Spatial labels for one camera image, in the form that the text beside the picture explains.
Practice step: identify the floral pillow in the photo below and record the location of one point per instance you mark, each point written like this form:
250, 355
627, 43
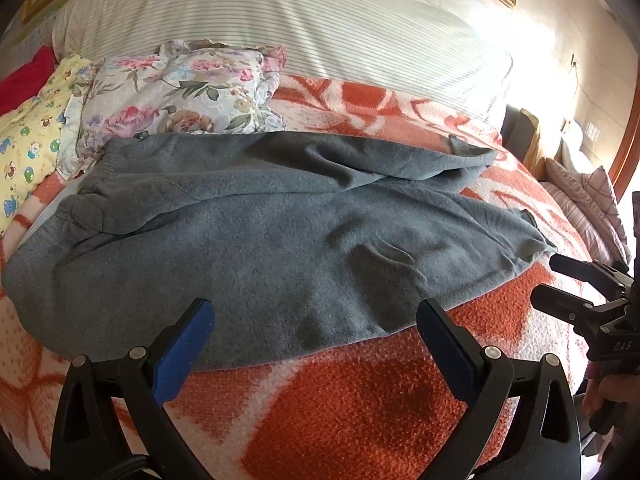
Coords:
193, 87

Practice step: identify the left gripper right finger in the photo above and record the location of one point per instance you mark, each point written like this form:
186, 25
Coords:
520, 418

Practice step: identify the orange and white blanket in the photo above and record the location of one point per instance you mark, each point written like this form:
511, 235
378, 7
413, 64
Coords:
376, 410

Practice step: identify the striped white headboard cushion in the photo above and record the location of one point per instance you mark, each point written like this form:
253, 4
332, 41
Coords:
405, 45

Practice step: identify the yellow cartoon bear pillow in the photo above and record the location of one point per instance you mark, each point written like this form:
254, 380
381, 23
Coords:
31, 134

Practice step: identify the pink quilted bedding pile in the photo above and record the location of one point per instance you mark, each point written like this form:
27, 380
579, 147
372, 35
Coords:
588, 202

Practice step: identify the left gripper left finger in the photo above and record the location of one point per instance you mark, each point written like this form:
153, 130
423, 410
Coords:
111, 423

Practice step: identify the grey sweatpants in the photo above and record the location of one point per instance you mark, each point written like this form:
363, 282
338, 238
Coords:
301, 241

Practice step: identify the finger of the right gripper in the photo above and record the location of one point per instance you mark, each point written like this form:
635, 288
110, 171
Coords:
585, 317
611, 280

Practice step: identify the person's right hand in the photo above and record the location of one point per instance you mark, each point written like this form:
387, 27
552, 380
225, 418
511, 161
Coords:
604, 390

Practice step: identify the yellow and grey cushion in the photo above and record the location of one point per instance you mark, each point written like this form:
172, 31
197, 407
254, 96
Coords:
521, 136

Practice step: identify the red pillow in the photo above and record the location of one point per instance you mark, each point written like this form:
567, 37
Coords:
27, 81

